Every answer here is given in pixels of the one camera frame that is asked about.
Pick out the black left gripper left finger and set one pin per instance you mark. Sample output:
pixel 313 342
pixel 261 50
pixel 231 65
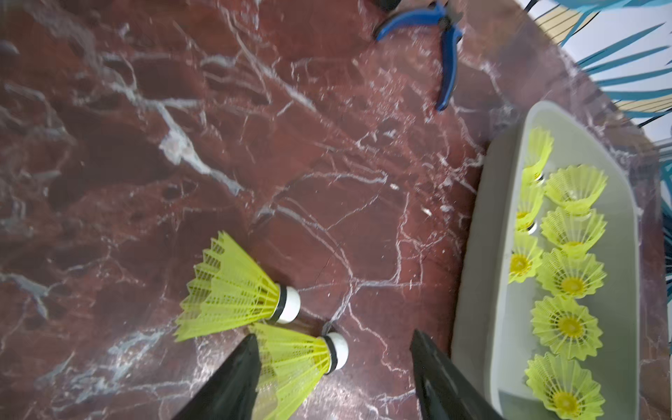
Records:
pixel 231 392

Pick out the grey-green plastic storage tray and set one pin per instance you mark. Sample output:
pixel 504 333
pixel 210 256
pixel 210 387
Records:
pixel 493 339

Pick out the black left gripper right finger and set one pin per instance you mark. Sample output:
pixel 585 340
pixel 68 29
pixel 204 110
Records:
pixel 442 390

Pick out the yellow shuttlecock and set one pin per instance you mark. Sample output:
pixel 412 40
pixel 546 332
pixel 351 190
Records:
pixel 292 366
pixel 575 189
pixel 566 328
pixel 574 235
pixel 564 387
pixel 529 204
pixel 570 276
pixel 540 146
pixel 230 290
pixel 526 258

